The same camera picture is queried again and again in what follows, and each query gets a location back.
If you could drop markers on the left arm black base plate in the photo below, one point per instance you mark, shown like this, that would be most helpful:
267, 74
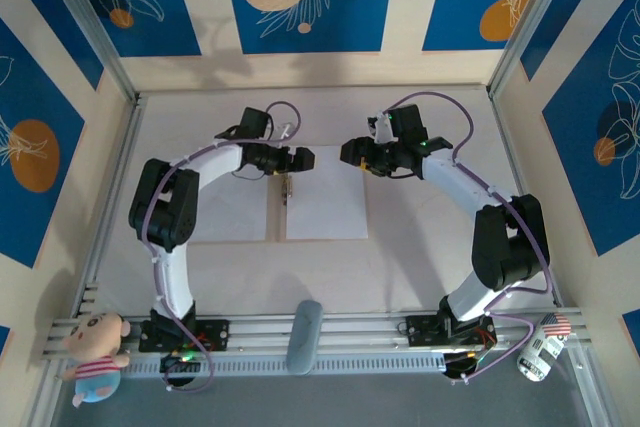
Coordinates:
220, 334

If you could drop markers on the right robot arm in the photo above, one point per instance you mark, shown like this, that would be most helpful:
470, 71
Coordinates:
510, 242

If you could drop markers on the aluminium frame bar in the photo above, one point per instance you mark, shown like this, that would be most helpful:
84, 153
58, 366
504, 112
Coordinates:
600, 409
42, 397

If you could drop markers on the white paper sheet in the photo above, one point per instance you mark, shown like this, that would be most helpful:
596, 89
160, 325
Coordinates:
325, 197
235, 212

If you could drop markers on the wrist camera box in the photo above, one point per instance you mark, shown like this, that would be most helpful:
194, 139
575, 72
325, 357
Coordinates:
286, 132
382, 127

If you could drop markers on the black electronics board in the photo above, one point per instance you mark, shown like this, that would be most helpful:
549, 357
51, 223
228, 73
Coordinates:
177, 364
462, 364

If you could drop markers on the white toy with flag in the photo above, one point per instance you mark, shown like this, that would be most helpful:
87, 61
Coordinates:
542, 352

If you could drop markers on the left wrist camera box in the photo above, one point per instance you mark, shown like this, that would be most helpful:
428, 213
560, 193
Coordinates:
286, 132

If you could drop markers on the aluminium mounting rails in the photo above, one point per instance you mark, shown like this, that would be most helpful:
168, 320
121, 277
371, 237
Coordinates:
350, 334

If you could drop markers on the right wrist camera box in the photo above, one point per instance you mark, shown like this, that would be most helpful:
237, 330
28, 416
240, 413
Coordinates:
382, 127

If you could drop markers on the aluminium corner post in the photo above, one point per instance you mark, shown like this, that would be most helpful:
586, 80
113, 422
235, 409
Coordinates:
85, 22
530, 22

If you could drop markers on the plush doll striped shirt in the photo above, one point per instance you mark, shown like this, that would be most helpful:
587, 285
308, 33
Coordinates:
95, 337

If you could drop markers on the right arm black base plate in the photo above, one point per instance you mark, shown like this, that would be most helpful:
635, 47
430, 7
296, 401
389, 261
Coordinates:
422, 332

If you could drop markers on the metal folder clip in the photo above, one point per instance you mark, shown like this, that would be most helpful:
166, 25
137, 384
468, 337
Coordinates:
286, 189

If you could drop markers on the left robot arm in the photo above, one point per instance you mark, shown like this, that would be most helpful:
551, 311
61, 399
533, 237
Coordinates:
165, 207

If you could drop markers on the aluminium table side rail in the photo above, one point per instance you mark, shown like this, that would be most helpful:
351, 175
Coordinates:
502, 122
120, 172

